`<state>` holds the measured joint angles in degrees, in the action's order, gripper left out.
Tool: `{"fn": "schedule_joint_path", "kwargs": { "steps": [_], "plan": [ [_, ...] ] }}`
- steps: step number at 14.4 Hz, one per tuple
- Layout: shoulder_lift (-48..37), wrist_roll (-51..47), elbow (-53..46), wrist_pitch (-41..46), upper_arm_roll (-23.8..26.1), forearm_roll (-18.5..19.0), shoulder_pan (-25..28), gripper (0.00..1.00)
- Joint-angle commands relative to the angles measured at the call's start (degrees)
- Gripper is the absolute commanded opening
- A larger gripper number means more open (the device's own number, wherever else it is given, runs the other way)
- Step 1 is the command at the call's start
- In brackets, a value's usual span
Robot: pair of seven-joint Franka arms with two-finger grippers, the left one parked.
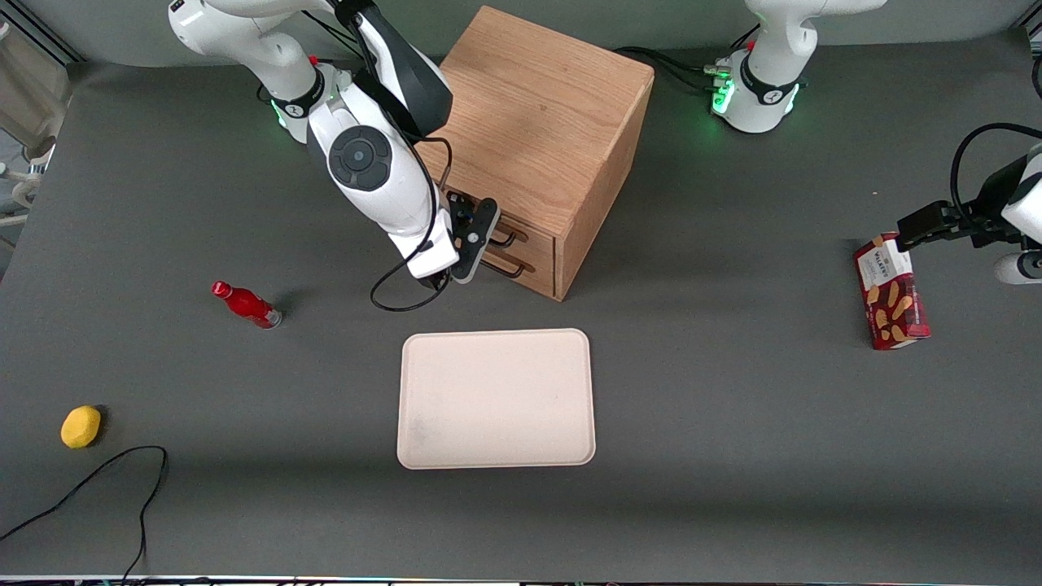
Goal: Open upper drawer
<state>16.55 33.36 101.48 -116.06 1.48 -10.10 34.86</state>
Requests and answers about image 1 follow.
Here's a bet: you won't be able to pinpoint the red shortbread cookie box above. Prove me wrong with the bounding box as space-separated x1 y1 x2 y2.
853 232 932 351

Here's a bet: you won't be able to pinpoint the oak wooden drawer cabinet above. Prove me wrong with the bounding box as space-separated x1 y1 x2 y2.
417 6 656 303

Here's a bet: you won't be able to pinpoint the wooden drawer with clean front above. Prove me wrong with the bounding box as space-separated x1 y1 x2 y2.
480 244 557 299

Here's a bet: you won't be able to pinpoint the aluminium frame rail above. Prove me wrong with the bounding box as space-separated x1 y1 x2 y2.
15 7 84 64

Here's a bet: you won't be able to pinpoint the wooden drawer with scratched front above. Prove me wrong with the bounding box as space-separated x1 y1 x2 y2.
436 183 557 269

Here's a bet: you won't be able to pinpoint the small red bottle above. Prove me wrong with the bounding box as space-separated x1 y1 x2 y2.
211 281 283 330

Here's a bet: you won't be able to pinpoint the translucent plastic cover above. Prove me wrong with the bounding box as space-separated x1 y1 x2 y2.
0 23 72 229

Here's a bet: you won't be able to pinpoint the black left base cables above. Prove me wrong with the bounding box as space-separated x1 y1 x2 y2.
615 24 760 93

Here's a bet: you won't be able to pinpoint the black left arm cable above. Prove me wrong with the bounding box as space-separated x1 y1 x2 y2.
950 122 1042 214

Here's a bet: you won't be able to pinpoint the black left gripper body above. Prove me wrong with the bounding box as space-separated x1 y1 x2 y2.
969 155 1028 247

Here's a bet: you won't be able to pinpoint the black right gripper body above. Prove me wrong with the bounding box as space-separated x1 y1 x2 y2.
444 208 481 251

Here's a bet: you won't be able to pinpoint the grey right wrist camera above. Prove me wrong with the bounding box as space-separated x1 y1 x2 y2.
450 198 500 285

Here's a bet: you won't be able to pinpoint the yellow lemon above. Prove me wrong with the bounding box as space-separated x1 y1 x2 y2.
60 405 103 450

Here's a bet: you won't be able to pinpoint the beige rectangular plastic tray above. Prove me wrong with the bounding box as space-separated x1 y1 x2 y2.
396 328 597 470

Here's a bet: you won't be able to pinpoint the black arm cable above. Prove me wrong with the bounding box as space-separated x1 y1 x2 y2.
950 122 1042 214
370 134 454 313

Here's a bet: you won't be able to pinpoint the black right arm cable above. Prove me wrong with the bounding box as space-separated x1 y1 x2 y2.
370 134 454 313

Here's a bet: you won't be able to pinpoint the thin black table cable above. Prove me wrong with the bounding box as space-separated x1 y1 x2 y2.
0 445 169 583

